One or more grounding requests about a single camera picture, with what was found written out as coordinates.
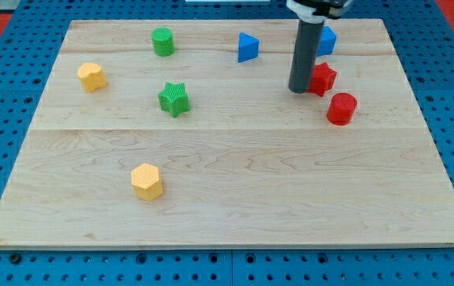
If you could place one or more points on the white black robot arm flange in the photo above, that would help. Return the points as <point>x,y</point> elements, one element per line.
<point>317,11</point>

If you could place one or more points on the blue triangle block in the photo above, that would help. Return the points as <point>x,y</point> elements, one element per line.
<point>248,47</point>

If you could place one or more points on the green star block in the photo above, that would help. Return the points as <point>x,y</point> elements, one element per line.
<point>174,99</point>

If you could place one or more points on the light wooden board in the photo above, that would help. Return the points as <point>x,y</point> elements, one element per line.
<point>251,165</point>

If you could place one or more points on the yellow hexagon block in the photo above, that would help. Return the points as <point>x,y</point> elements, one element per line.
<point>146,181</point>

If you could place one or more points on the red star block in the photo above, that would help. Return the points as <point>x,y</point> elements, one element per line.
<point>323,79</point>

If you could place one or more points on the red cylinder block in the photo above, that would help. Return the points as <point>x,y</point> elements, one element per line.
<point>341,109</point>

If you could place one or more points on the green cylinder block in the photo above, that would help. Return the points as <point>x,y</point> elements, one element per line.
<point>162,40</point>

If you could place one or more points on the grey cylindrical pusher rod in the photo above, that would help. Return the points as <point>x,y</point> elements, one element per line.
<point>304,55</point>

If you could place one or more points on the blue cube block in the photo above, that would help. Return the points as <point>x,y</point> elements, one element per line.
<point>327,41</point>

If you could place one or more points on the yellow heart block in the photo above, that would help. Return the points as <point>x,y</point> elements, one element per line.
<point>91,76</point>

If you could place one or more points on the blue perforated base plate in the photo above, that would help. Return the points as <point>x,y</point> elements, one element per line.
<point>421,32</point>

